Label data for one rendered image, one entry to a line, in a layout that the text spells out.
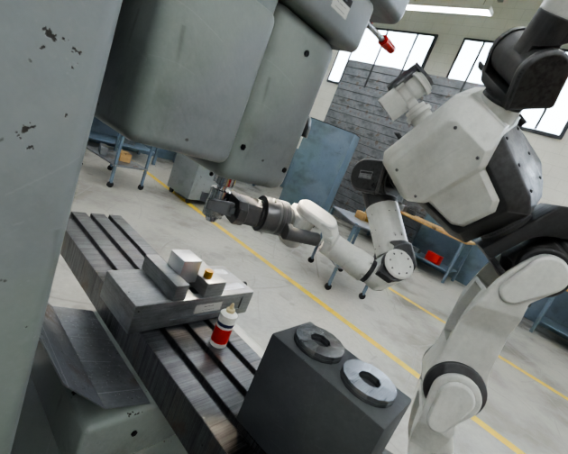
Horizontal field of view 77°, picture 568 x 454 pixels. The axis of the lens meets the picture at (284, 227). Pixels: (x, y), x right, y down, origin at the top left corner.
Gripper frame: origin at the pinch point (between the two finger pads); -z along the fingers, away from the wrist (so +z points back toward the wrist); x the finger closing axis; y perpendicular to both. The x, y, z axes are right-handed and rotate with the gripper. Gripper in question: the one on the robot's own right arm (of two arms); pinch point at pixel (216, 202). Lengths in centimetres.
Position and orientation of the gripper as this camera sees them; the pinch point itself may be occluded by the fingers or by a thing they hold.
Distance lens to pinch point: 82.5
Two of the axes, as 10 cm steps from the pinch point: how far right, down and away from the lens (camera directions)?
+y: -3.5, 9.0, 2.4
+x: 4.1, 3.8, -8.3
